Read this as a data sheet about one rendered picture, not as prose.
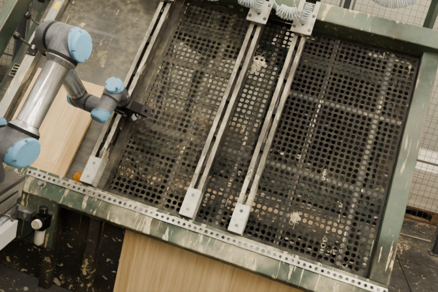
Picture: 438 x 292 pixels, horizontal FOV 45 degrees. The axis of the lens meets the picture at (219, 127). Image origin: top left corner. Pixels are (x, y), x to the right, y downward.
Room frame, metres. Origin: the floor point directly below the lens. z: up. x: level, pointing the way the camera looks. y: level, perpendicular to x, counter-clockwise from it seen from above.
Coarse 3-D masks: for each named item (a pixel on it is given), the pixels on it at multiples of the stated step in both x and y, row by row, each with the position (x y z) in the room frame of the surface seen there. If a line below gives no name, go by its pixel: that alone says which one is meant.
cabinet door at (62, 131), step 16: (32, 80) 2.55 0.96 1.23; (64, 96) 2.49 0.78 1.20; (16, 112) 2.45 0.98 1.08; (48, 112) 2.45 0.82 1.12; (64, 112) 2.44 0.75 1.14; (80, 112) 2.44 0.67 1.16; (48, 128) 2.40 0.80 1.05; (64, 128) 2.39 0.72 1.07; (80, 128) 2.39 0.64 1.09; (48, 144) 2.35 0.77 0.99; (64, 144) 2.35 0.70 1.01; (48, 160) 2.30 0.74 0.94; (64, 160) 2.29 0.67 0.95; (64, 176) 2.25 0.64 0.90
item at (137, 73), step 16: (176, 0) 2.80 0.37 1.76; (160, 16) 2.73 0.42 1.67; (160, 32) 2.67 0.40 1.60; (144, 48) 2.60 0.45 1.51; (144, 64) 2.53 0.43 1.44; (128, 80) 2.48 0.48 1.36; (112, 128) 2.33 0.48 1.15; (96, 144) 2.29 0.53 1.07; (112, 144) 2.32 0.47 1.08; (96, 160) 2.24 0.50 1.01; (96, 176) 2.21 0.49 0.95
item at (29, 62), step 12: (60, 0) 2.80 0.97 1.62; (48, 12) 2.76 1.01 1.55; (60, 12) 2.78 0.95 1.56; (24, 60) 2.59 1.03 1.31; (36, 60) 2.63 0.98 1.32; (24, 72) 2.55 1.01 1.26; (12, 84) 2.51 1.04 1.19; (24, 84) 2.55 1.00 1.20; (12, 96) 2.47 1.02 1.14; (0, 108) 2.44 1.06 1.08; (12, 108) 2.48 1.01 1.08
